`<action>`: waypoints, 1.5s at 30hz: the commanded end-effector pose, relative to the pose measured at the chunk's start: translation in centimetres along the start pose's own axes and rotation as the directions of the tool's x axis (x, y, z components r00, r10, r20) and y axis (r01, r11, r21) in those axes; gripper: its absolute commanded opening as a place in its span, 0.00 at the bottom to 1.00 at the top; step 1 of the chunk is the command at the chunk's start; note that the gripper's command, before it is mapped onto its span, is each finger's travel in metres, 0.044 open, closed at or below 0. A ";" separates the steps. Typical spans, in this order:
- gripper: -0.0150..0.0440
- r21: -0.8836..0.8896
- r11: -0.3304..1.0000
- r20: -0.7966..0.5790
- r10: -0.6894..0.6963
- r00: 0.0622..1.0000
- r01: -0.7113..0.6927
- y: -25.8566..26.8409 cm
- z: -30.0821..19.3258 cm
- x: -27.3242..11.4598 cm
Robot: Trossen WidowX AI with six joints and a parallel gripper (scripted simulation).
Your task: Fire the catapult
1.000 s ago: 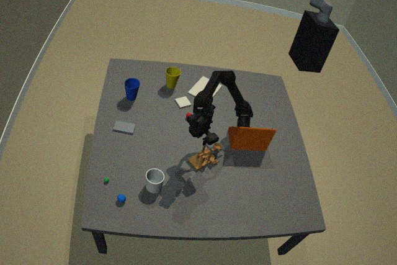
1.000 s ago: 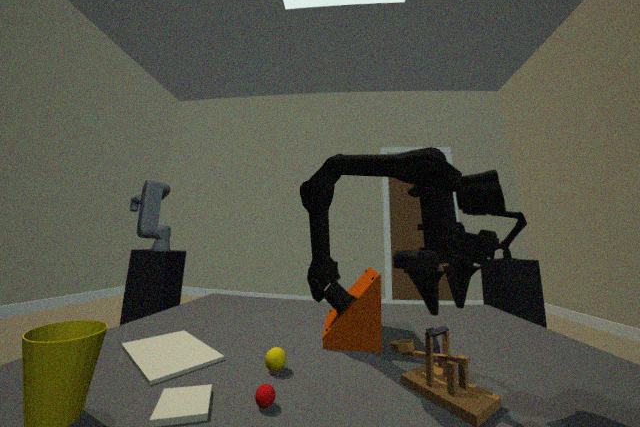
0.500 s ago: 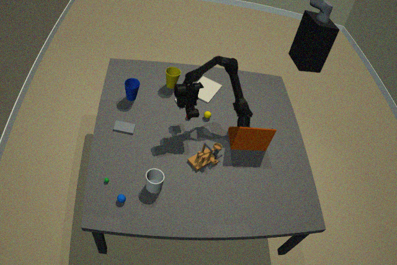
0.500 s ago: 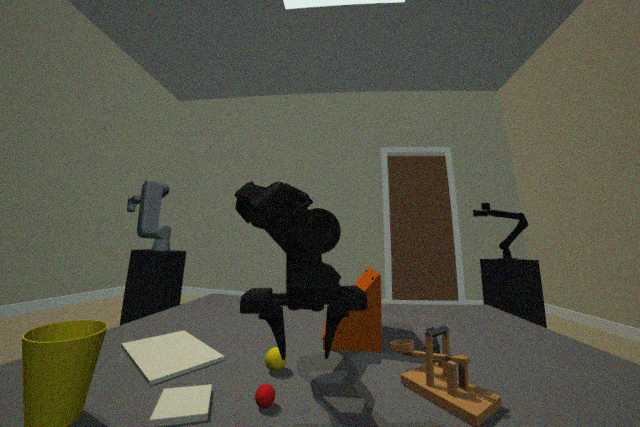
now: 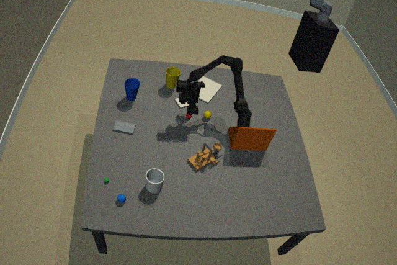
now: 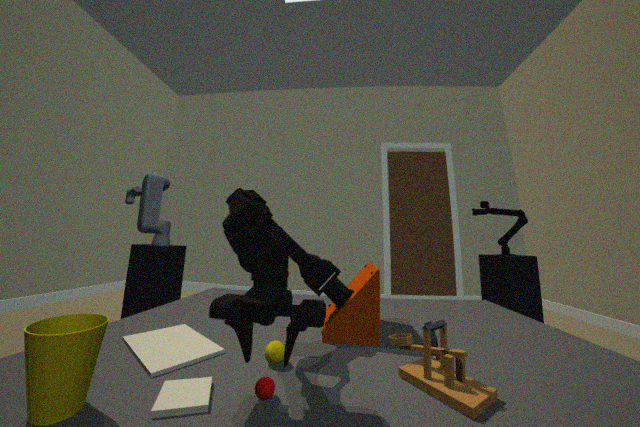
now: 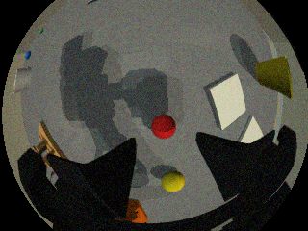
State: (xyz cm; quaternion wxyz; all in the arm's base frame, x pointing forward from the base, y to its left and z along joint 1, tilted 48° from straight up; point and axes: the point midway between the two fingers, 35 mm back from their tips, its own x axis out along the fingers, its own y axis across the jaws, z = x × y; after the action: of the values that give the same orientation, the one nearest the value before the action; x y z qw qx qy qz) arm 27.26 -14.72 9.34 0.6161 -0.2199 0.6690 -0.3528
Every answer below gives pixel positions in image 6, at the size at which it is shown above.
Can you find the yellow ball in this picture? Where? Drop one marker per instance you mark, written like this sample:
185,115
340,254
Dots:
274,352

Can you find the red ball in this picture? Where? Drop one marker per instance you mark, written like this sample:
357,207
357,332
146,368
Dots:
264,388

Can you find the small wooden catapult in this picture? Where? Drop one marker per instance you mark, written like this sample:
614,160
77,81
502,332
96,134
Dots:
436,375

